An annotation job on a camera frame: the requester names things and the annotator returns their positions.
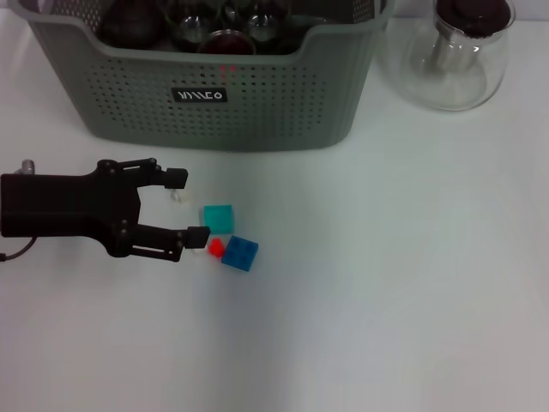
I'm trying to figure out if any white toy brick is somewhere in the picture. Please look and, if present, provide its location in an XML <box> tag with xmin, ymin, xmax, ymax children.
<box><xmin>169</xmin><ymin>188</ymin><xmax>195</xmax><ymax>206</ymax></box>

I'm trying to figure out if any steel teapot infuser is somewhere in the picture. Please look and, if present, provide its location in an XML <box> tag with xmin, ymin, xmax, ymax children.
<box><xmin>431</xmin><ymin>25</ymin><xmax>481</xmax><ymax>74</ymax></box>

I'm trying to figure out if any black teapot lid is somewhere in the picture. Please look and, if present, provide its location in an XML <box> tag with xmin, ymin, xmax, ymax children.
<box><xmin>435</xmin><ymin>0</ymin><xmax>516</xmax><ymax>38</ymax></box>

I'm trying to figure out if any clear glass teapot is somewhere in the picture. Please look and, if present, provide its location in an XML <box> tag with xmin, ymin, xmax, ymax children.
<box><xmin>379</xmin><ymin>0</ymin><xmax>516</xmax><ymax>112</ymax></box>

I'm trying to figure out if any blue square toy plate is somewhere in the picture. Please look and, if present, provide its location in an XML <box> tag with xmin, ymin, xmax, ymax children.
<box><xmin>220</xmin><ymin>234</ymin><xmax>260</xmax><ymax>273</ymax></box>

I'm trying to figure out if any grey perforated storage basket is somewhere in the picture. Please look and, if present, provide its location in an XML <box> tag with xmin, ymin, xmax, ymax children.
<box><xmin>6</xmin><ymin>0</ymin><xmax>394</xmax><ymax>152</ymax></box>

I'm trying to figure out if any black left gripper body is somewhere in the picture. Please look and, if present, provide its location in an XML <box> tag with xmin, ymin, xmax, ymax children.
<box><xmin>0</xmin><ymin>158</ymin><xmax>142</xmax><ymax>259</ymax></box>

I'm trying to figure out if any cyan square toy plate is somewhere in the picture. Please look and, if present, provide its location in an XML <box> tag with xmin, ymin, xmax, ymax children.
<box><xmin>202</xmin><ymin>204</ymin><xmax>236</xmax><ymax>235</ymax></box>

